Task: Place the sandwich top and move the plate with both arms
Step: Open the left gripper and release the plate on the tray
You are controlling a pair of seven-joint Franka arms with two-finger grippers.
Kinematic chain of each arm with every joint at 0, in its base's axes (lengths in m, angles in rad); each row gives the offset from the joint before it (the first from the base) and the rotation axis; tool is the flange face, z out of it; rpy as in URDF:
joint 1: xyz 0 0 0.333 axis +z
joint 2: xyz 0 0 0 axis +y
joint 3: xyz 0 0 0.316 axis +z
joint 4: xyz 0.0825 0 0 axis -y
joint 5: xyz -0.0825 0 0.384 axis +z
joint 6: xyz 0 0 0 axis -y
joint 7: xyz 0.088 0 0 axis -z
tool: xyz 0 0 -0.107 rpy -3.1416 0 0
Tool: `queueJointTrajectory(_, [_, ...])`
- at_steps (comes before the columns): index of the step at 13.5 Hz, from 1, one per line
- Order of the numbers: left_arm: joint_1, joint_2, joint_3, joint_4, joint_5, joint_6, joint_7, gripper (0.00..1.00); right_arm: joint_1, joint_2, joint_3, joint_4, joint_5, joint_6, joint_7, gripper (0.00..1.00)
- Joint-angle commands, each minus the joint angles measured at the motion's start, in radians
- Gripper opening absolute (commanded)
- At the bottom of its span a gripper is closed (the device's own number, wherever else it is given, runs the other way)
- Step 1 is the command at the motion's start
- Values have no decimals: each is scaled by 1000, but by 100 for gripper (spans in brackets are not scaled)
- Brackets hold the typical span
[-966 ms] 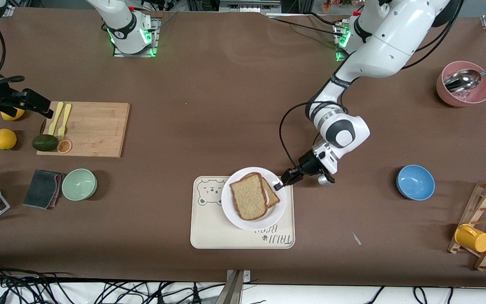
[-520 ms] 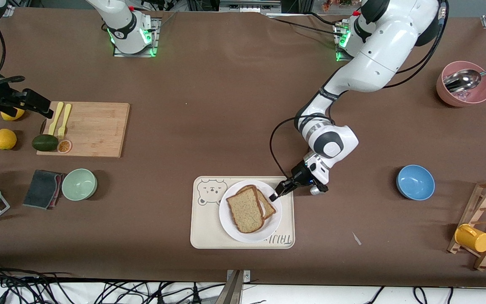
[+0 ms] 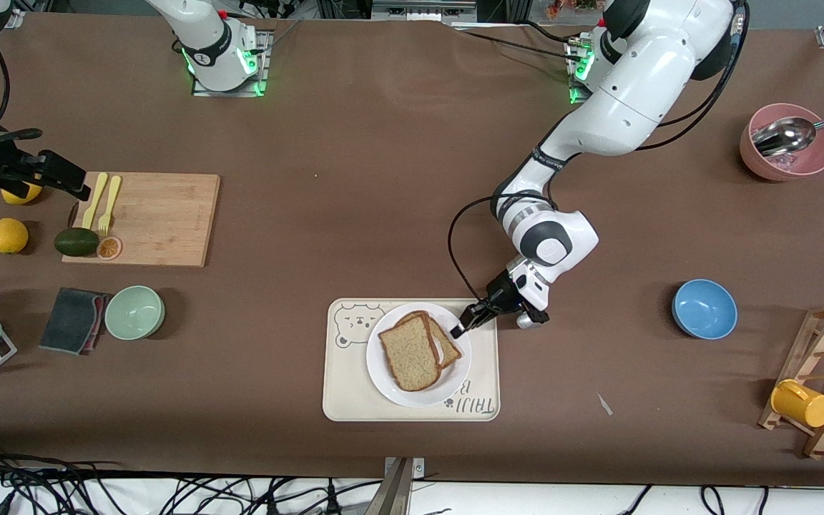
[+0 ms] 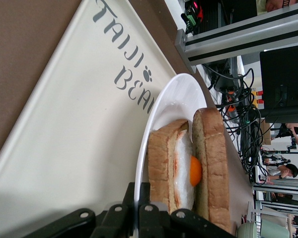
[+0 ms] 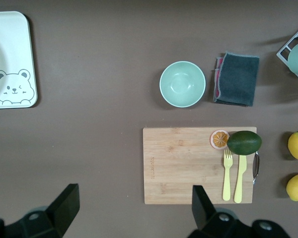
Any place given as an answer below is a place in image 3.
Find plain brown bread slice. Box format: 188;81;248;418
378;317;443;392

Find white round plate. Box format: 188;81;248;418
366;303;472;408

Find yellow plastic knife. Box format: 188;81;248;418
82;172;109;231

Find yellow lemon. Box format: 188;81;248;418
1;182;42;205
0;218;29;255

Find yellow plastic fork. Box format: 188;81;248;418
98;175;122;237

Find dark green avocado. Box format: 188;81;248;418
54;227;100;257

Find yellow lemon lower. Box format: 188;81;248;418
0;218;29;255

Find wooden cutting board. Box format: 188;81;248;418
62;172;221;268

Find folded grey cloth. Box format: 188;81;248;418
39;288;109;356

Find cream bear print tray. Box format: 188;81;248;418
323;298;501;422

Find pale green bowl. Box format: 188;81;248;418
104;285;166;340

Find blue bowl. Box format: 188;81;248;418
672;279;738;340

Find colourful plastic items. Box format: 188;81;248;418
546;0;602;19

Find yellow mug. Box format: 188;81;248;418
770;379;824;428

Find metal scoop spoon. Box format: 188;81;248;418
751;109;824;158

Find pink bowl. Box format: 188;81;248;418
740;103;824;181

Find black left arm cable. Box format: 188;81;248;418
448;192;550;303

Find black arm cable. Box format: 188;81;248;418
0;39;41;140
448;192;550;303

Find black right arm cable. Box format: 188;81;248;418
0;39;41;140

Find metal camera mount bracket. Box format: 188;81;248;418
373;456;426;515

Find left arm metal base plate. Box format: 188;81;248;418
566;39;599;107

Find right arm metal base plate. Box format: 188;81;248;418
192;29;273;97

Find black table power cable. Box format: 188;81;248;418
455;20;584;59

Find black floor cable bundle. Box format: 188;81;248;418
0;443;384;515

